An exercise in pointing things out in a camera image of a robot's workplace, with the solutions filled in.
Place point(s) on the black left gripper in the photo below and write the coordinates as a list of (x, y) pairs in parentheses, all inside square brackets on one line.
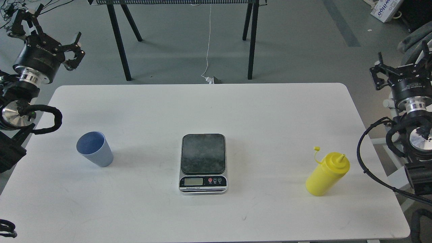
[(47, 57)]

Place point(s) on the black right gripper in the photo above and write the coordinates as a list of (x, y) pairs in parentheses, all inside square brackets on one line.
[(412, 87)]

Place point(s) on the blue plastic cup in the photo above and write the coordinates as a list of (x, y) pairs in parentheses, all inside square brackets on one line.
[(94, 147)]

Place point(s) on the yellow squeeze bottle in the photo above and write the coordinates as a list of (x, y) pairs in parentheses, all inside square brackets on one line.
[(327, 173)]

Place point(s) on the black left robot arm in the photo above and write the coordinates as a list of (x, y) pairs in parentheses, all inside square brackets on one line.
[(18, 113)]

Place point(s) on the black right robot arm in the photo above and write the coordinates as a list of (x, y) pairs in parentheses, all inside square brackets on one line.
[(409, 133)]

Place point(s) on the digital kitchen scale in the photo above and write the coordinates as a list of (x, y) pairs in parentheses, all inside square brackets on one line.
[(203, 166)]

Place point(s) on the white cardboard box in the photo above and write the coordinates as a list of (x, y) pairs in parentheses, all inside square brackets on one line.
[(384, 10)]

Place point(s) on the white power plug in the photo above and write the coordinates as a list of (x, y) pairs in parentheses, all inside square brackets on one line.
[(210, 80)]

